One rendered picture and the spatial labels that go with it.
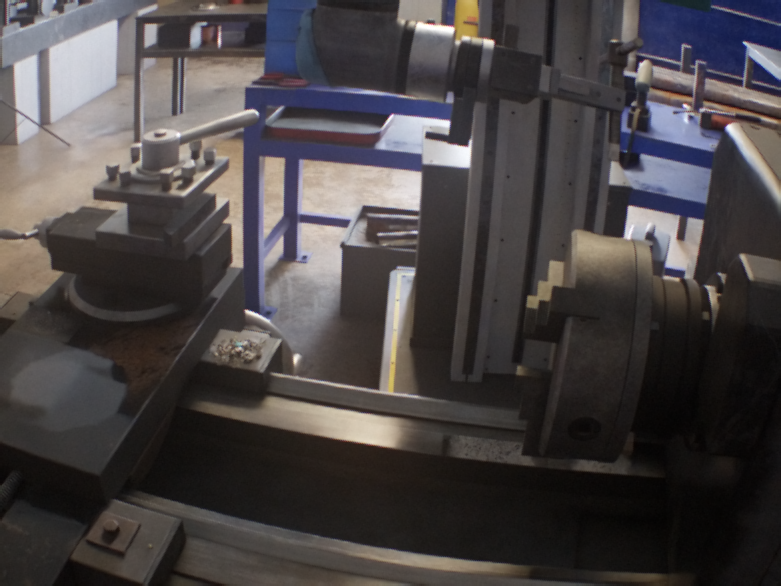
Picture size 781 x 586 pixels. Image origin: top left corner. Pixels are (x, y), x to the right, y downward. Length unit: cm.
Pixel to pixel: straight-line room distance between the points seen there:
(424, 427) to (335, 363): 166
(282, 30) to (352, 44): 204
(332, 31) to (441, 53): 12
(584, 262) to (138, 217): 68
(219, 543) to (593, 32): 139
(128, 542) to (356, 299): 223
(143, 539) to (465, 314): 135
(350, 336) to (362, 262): 25
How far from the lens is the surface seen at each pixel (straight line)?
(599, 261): 86
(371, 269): 303
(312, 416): 123
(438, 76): 88
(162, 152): 123
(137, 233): 124
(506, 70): 85
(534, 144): 202
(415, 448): 118
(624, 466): 120
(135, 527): 99
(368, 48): 88
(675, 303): 90
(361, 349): 295
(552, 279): 101
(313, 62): 89
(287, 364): 158
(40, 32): 571
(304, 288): 330
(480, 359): 221
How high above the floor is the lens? 157
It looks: 29 degrees down
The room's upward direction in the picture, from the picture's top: 3 degrees clockwise
